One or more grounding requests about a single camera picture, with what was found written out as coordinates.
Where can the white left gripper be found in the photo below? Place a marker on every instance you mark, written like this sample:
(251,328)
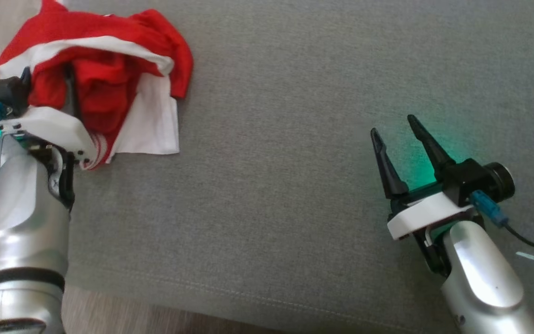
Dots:
(58,125)

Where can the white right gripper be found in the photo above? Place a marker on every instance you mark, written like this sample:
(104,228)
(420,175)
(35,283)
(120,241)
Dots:
(422,215)

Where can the red white Bulls jersey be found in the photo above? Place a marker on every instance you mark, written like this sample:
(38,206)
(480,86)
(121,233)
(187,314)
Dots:
(109,83)

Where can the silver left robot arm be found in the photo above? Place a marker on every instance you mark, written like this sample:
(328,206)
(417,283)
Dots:
(21,232)

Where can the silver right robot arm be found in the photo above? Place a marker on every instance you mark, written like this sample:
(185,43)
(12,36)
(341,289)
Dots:
(480,278)

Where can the grey fabric sofa seat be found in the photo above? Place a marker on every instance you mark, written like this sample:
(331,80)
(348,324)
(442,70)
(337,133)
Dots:
(295,139)

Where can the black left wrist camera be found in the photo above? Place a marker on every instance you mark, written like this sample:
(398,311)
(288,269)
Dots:
(3,93)

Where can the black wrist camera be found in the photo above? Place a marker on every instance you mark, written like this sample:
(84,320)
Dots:
(3,93)
(475,178)

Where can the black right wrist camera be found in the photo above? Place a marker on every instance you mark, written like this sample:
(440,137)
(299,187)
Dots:
(475,178)

